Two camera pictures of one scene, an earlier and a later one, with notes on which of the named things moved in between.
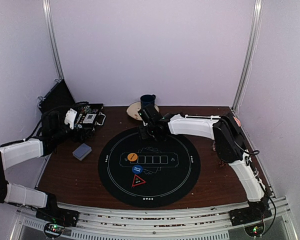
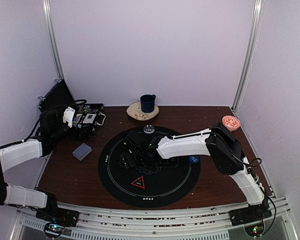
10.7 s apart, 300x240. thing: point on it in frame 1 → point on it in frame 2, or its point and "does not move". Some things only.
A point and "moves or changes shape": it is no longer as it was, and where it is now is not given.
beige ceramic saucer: x=134 y=108 does not move
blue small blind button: x=137 y=169 → x=194 y=159
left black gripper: x=75 y=133 does not move
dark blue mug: x=147 y=99 does not move
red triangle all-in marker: x=137 y=181 moves or changes shape
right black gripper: x=143 y=133 → x=124 y=158
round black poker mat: x=147 y=173 does not move
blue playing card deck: x=82 y=151 does not move
